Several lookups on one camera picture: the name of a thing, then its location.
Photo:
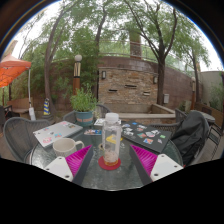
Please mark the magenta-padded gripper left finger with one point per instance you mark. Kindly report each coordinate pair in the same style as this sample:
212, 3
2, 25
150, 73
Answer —
57, 166

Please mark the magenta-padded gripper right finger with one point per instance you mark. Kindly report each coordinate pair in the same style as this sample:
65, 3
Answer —
165, 165

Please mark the clear bottle with white cap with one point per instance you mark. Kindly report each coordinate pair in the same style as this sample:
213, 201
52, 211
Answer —
111, 130

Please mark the white ribbed mug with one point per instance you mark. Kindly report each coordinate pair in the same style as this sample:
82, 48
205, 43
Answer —
63, 146

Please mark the silver laptop with stickers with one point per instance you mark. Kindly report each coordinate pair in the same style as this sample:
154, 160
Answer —
58, 131

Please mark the black laptop with stickers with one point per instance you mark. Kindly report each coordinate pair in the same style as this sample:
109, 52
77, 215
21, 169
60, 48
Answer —
146, 135

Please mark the grey mesh chair with backpack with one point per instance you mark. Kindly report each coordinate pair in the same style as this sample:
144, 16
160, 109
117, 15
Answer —
203, 146

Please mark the flat round red coaster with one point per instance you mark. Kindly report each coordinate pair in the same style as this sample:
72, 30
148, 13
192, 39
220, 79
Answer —
103, 166

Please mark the blue sticker card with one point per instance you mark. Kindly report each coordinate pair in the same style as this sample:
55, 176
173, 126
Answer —
92, 132

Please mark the blue yellow striped bollard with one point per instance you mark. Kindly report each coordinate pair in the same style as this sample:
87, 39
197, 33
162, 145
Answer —
46, 107

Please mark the white sticker sheet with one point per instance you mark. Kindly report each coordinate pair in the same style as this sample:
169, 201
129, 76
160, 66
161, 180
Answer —
99, 122

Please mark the round glass patio table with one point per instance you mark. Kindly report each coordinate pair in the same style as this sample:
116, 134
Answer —
208, 116

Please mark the green plant in teal pot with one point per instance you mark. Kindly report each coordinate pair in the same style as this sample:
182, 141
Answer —
83, 101

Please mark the dark-trunked tree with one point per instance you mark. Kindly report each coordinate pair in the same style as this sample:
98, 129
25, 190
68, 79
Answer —
161, 80

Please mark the leaning grey-trunked tree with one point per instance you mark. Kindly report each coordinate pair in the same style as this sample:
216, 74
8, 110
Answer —
48, 73

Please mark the orange canopy tent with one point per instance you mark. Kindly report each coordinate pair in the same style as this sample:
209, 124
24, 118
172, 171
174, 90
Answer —
13, 70

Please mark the grey wall box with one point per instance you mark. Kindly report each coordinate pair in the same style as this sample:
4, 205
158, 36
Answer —
166, 98

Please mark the black wall lamp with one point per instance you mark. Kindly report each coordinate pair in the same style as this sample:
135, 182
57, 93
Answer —
155, 79
103, 75

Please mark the globe lamp post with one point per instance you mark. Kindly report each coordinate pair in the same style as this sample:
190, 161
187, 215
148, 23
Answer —
77, 71

